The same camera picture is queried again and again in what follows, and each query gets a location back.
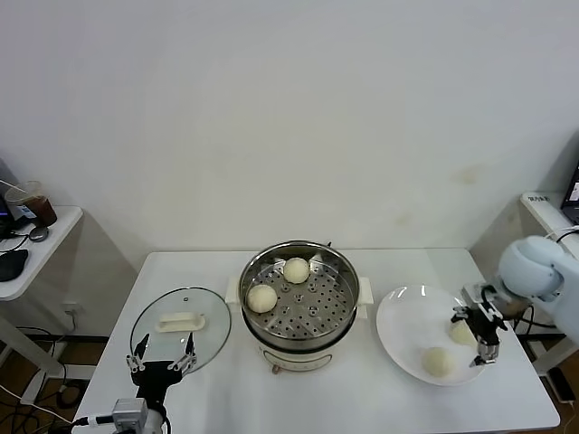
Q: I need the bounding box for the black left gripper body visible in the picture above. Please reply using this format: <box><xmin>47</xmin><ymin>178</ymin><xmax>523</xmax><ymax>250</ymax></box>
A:
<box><xmin>130</xmin><ymin>360</ymin><xmax>183</xmax><ymax>401</ymax></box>

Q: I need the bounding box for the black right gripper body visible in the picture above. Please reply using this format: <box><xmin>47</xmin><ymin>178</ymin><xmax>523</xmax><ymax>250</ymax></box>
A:
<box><xmin>465</xmin><ymin>305</ymin><xmax>506</xmax><ymax>347</ymax></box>

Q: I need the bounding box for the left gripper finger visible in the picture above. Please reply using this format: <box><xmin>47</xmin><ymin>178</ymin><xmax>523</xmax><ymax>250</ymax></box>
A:
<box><xmin>169</xmin><ymin>333</ymin><xmax>198</xmax><ymax>374</ymax></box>
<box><xmin>126</xmin><ymin>333</ymin><xmax>151</xmax><ymax>373</ymax></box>

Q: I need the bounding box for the white steamed baozi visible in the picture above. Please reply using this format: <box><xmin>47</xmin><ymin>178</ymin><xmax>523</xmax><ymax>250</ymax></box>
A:
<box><xmin>422</xmin><ymin>346</ymin><xmax>455</xmax><ymax>378</ymax></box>
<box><xmin>449</xmin><ymin>318</ymin><xmax>479</xmax><ymax>348</ymax></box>
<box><xmin>282</xmin><ymin>256</ymin><xmax>311</xmax><ymax>285</ymax></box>
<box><xmin>246</xmin><ymin>284</ymin><xmax>278</xmax><ymax>315</ymax></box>

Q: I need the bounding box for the glass lid cream handle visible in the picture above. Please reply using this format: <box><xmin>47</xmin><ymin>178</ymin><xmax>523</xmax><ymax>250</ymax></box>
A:
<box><xmin>129</xmin><ymin>286</ymin><xmax>233</xmax><ymax>377</ymax></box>

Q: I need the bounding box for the stainless steel steamer basket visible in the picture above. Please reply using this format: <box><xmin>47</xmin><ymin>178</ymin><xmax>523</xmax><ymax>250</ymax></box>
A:
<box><xmin>238</xmin><ymin>241</ymin><xmax>362</xmax><ymax>353</ymax></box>

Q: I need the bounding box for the white round plate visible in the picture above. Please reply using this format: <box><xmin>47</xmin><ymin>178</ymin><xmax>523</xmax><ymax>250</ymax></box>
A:
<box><xmin>375</xmin><ymin>284</ymin><xmax>492</xmax><ymax>386</ymax></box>

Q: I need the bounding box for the cream electric cooking pot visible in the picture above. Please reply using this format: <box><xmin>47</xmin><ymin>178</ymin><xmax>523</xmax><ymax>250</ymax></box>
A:
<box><xmin>224</xmin><ymin>275</ymin><xmax>375</xmax><ymax>376</ymax></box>

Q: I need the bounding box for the white side desk with laptop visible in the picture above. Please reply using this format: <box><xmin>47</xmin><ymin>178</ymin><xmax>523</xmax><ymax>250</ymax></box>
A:
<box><xmin>519</xmin><ymin>192</ymin><xmax>579</xmax><ymax>376</ymax></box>

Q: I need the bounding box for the white side desk with mouse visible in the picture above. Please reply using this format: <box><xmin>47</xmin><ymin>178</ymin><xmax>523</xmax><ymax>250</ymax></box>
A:
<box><xmin>0</xmin><ymin>205</ymin><xmax>96</xmax><ymax>406</ymax></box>

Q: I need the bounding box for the dark laptop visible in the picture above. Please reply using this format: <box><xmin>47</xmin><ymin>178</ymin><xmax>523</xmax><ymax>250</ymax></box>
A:
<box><xmin>560</xmin><ymin>160</ymin><xmax>579</xmax><ymax>225</ymax></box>

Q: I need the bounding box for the black computer mouse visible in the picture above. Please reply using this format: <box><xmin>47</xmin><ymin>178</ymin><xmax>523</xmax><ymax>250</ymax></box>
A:
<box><xmin>0</xmin><ymin>247</ymin><xmax>29</xmax><ymax>281</ymax></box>

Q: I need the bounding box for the plastic iced coffee cup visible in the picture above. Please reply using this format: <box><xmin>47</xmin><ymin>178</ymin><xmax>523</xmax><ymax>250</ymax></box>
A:
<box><xmin>0</xmin><ymin>178</ymin><xmax>59</xmax><ymax>227</ymax></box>

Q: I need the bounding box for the dark monitor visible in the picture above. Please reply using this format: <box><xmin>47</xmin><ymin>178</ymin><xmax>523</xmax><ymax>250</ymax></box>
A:
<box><xmin>0</xmin><ymin>156</ymin><xmax>28</xmax><ymax>239</ymax></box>

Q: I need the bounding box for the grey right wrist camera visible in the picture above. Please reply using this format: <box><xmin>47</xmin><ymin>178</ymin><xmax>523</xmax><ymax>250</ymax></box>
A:
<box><xmin>461</xmin><ymin>282</ymin><xmax>492</xmax><ymax>308</ymax></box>

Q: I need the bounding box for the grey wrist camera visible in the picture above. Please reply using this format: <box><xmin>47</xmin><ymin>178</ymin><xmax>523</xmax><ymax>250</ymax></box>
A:
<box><xmin>461</xmin><ymin>282</ymin><xmax>492</xmax><ymax>308</ymax></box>
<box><xmin>111</xmin><ymin>398</ymin><xmax>150</xmax><ymax>429</ymax></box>

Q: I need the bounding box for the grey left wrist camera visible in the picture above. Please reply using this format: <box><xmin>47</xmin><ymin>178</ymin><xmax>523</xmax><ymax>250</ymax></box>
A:
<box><xmin>111</xmin><ymin>398</ymin><xmax>150</xmax><ymax>429</ymax></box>

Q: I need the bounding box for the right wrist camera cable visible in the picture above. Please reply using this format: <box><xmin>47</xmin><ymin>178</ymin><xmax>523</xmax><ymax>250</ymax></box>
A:
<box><xmin>515</xmin><ymin>307</ymin><xmax>558</xmax><ymax>329</ymax></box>

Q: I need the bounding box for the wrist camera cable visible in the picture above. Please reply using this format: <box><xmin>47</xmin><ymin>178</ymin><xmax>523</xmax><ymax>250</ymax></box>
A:
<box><xmin>515</xmin><ymin>307</ymin><xmax>558</xmax><ymax>329</ymax></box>
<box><xmin>74</xmin><ymin>414</ymin><xmax>115</xmax><ymax>427</ymax></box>

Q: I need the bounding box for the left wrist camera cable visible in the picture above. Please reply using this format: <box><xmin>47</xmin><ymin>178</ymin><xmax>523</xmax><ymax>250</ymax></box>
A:
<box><xmin>74</xmin><ymin>414</ymin><xmax>115</xmax><ymax>427</ymax></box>

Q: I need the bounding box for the black floor cable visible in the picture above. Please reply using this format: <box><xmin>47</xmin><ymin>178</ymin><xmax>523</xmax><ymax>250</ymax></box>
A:
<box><xmin>13</xmin><ymin>311</ymin><xmax>94</xmax><ymax>410</ymax></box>

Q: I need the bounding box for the white floor cable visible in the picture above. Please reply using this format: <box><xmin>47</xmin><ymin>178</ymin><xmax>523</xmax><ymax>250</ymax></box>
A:
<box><xmin>0</xmin><ymin>383</ymin><xmax>73</xmax><ymax>426</ymax></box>

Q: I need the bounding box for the black desk cable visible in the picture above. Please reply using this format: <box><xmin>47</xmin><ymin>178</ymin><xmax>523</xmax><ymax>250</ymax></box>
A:
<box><xmin>0</xmin><ymin>230</ymin><xmax>35</xmax><ymax>252</ymax></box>

